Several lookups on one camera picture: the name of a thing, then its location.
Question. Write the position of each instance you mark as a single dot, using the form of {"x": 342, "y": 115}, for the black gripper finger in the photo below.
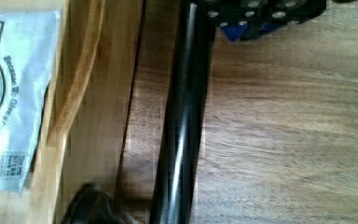
{"x": 247, "y": 20}

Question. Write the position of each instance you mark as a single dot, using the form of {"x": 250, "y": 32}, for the chips snack bag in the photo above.
{"x": 28, "y": 42}

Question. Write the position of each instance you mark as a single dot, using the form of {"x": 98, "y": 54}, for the dark wooden cutting board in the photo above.
{"x": 280, "y": 137}

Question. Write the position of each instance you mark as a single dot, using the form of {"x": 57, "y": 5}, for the light wooden drawer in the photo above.
{"x": 86, "y": 106}

